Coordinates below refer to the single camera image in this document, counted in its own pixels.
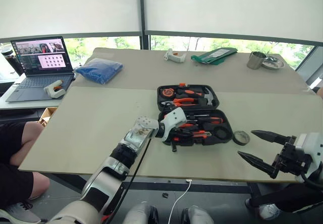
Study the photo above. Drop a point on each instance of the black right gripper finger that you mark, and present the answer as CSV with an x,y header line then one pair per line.
x,y
271,137
257,162

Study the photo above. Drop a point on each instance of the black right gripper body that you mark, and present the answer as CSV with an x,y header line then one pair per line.
x,y
294,158

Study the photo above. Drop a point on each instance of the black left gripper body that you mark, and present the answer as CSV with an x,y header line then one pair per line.
x,y
184,132

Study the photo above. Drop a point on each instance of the orange black utility knife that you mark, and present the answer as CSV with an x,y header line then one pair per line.
x,y
202,134

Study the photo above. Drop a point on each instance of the black orange flathead screwdriver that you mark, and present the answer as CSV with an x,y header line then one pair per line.
x,y
212,120

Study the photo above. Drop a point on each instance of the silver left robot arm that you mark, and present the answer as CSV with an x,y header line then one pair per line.
x,y
136,135

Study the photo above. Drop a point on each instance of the black tool case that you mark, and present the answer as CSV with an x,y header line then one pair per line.
x,y
222,113

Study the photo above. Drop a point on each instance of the black electrical tape roll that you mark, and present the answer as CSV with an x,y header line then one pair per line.
x,y
237,138

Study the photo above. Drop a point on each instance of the leg in black trousers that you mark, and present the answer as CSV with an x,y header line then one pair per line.
x,y
290,198

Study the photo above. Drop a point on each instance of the orange black tape measure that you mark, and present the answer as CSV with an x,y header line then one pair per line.
x,y
167,92

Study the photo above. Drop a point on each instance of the white sneaker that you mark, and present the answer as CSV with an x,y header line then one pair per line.
x,y
267,211

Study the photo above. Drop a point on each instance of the small black floor object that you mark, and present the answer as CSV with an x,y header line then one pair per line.
x,y
165,195

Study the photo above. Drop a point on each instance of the stainless steel dish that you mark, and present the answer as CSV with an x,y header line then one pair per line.
x,y
273,63

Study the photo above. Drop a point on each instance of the white glue gun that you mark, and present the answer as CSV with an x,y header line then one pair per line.
x,y
174,56
54,89

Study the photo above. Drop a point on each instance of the stainless steel cup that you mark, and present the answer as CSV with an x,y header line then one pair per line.
x,y
255,61

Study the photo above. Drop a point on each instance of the silver rounded robot knee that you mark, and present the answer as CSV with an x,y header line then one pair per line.
x,y
140,214
198,216

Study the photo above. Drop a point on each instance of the green flat pouches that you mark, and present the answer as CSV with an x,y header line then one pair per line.
x,y
214,55

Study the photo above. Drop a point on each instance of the blue plastic bag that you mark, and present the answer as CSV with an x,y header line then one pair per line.
x,y
99,70

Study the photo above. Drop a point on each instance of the white roller blind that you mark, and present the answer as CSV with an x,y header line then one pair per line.
x,y
234,7
70,7

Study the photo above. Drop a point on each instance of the brown cardboard box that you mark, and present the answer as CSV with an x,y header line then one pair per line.
x,y
46,115

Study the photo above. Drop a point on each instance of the grey laptop computer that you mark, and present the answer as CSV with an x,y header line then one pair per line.
x,y
38,82

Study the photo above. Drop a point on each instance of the grey side desk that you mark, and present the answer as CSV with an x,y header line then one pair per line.
x,y
30,105

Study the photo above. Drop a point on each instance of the seated person in black shorts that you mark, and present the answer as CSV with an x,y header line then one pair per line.
x,y
15,153

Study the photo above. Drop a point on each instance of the grey sneaker black laces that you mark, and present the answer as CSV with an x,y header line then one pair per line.
x,y
20,212

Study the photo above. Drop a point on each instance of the black drinking bottle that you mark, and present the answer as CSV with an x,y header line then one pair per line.
x,y
11,62

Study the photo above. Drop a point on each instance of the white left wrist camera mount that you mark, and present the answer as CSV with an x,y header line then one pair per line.
x,y
174,120

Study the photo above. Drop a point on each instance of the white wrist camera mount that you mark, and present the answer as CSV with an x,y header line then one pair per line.
x,y
309,143
174,120

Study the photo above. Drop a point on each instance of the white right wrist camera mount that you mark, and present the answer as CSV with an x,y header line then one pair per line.
x,y
309,143

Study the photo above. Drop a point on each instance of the black table frame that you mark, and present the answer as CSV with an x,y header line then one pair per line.
x,y
214,185

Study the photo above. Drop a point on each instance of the dark window frame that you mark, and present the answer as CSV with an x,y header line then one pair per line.
x,y
144,19

